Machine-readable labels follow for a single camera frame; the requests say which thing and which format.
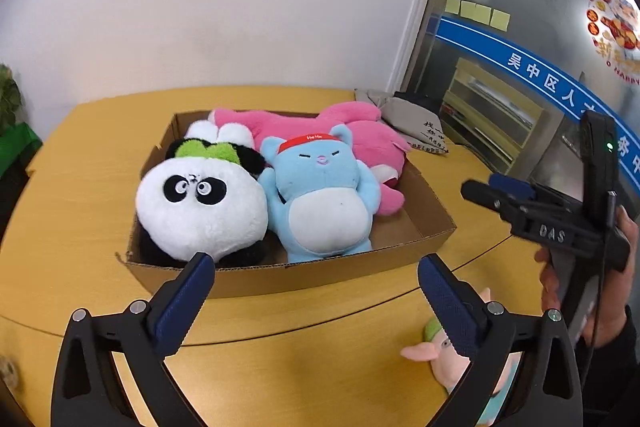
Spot red festive window decal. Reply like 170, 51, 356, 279
586, 0, 640, 82

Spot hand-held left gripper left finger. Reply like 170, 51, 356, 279
50, 251, 217, 427

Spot teal and pink plush doll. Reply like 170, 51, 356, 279
400, 286, 523, 427

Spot green table cloth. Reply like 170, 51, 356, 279
0, 123, 43, 172

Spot brown cardboard box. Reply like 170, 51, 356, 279
115, 109, 458, 300

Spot wooden desktop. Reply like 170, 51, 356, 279
0, 87, 566, 427

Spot person's right hand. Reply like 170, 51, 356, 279
534, 205, 637, 345

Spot yellow shelf behind glass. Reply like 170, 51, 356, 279
440, 57, 548, 172

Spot grey cloth bag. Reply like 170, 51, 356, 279
354, 88, 451, 155

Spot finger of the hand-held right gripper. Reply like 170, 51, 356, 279
487, 173, 566, 208
460, 179, 538, 224

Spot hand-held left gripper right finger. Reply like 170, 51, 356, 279
417, 253, 585, 427

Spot blue plush toy red headband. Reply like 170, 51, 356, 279
257, 123, 383, 264

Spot black cable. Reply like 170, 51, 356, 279
587, 189, 618, 350

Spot pink plush toy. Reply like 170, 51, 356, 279
207, 101, 413, 217

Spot person's right forearm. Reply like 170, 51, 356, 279
575, 302, 640, 427

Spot panda plush toy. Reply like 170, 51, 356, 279
135, 119, 271, 268

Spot blue glass banner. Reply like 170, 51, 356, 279
434, 14, 640, 198

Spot large potted green plant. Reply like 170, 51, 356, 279
0, 63, 23, 130

